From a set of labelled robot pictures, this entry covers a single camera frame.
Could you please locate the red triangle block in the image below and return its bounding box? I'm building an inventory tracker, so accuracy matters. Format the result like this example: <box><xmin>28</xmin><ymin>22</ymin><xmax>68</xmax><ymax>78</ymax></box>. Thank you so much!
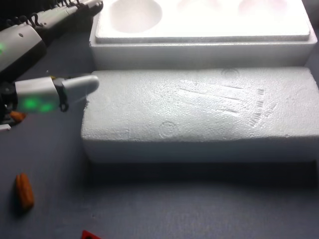
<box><xmin>81</xmin><ymin>230</ymin><xmax>102</xmax><ymax>239</ymax></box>

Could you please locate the white styrofoam moulded tray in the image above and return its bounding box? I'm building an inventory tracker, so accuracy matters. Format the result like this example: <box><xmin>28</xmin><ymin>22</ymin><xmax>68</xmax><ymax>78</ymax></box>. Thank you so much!
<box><xmin>89</xmin><ymin>0</ymin><xmax>319</xmax><ymax>73</ymax></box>

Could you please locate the orange ridged toy bread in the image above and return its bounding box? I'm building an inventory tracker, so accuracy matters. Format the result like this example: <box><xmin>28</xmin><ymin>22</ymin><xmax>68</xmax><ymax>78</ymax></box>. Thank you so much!
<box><xmin>15</xmin><ymin>173</ymin><xmax>35</xmax><ymax>209</ymax></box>

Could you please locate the grey table cloth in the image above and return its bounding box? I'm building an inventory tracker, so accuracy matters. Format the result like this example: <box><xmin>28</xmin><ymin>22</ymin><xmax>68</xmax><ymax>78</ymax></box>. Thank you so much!
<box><xmin>0</xmin><ymin>0</ymin><xmax>319</xmax><ymax>239</ymax></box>

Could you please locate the orange toy carrot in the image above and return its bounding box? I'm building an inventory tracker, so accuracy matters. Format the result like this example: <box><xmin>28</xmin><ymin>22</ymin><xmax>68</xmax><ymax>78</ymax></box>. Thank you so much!
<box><xmin>11</xmin><ymin>111</ymin><xmax>27</xmax><ymax>124</ymax></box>

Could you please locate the white styrofoam block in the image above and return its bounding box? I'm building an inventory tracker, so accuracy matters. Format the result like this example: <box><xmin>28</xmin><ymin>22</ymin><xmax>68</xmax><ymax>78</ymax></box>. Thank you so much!
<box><xmin>81</xmin><ymin>66</ymin><xmax>319</xmax><ymax>164</ymax></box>

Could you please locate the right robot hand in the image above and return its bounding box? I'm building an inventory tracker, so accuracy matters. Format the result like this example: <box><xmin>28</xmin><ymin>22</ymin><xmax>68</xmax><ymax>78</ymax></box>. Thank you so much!
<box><xmin>0</xmin><ymin>0</ymin><xmax>104</xmax><ymax>115</ymax></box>

